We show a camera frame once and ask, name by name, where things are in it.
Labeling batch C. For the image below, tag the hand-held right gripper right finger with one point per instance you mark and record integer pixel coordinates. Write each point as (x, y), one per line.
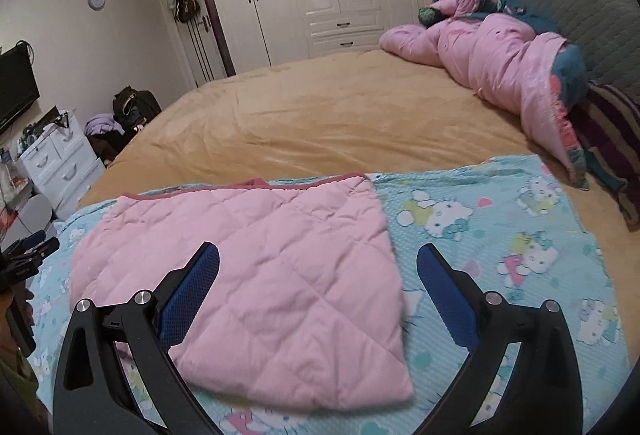
(450, 295)

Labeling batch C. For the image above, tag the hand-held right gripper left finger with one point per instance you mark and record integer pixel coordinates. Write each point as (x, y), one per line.
(192, 290)

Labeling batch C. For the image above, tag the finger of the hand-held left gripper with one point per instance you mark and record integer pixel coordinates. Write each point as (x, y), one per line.
(37, 252)
(35, 239)

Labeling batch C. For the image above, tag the pink quilted jacket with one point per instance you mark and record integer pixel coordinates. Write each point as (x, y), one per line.
(250, 275)

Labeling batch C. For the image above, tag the person's left forearm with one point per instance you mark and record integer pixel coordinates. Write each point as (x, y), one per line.
(17, 375)

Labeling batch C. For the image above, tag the dark brown clothes pile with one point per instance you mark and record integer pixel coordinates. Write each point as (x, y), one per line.
(107, 146)

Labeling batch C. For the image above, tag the purple clothes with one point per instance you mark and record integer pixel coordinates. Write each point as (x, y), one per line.
(102, 124)

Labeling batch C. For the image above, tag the person's left hand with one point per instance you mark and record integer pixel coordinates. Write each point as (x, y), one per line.
(29, 310)

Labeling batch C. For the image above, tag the grey rounded padded furniture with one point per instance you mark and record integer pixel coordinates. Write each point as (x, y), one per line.
(30, 215)

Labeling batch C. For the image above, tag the cluttered desk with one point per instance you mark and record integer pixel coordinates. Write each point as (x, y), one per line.
(10, 185)

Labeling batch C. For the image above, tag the white drawer cabinet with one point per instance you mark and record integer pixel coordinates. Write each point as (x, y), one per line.
(65, 165)

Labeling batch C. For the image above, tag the blue cartoon print blanket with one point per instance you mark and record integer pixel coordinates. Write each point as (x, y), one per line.
(500, 225)

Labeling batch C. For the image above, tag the pile of small dark items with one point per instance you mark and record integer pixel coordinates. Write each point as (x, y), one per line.
(47, 125)

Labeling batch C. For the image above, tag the black television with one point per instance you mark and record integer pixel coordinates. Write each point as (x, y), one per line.
(17, 90)

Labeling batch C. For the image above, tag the black bag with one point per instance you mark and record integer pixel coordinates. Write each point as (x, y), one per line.
(140, 107)

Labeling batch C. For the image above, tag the bed with tan sheet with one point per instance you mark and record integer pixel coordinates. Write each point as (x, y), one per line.
(325, 115)

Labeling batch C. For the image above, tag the dark striped pillow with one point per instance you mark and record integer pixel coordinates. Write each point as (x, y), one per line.
(610, 125)

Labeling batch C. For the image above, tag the white door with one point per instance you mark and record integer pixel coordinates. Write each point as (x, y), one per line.
(200, 55)

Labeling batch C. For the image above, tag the pink floral comforter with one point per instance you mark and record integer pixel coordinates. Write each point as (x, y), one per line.
(490, 50)

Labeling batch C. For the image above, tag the dark green bundled cloth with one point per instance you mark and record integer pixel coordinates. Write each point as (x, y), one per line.
(428, 16)

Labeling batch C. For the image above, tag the grey quilted headboard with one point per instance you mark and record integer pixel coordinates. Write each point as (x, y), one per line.
(575, 5)

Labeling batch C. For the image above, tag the round wall clock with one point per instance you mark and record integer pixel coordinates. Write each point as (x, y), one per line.
(96, 0)

